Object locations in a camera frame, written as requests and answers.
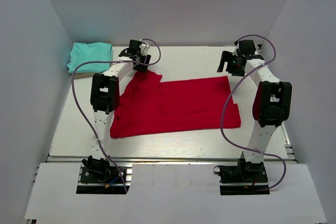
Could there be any red t shirt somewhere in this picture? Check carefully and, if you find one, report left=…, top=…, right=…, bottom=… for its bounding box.
left=110, top=71, right=241, bottom=138

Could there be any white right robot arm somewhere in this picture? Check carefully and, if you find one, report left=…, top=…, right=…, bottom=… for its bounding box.
left=222, top=39, right=292, bottom=182

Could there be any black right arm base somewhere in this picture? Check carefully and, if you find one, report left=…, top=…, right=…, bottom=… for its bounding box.
left=213, top=157, right=270, bottom=196

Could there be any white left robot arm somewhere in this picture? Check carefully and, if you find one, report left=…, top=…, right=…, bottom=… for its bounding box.
left=90, top=39, right=240, bottom=157

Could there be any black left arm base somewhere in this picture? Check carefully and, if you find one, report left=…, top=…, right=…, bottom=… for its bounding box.
left=76, top=156, right=132, bottom=195

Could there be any folded teal t shirt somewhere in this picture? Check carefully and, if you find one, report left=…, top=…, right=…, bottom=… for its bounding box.
left=67, top=42, right=112, bottom=74

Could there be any folded beige t shirt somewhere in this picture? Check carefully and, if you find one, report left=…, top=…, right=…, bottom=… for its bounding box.
left=74, top=73, right=94, bottom=79

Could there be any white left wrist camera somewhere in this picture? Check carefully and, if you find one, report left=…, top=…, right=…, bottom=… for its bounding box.
left=140, top=39, right=150, bottom=56

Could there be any aluminium front table rail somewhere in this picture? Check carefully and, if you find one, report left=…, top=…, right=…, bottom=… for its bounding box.
left=46, top=155, right=299, bottom=165

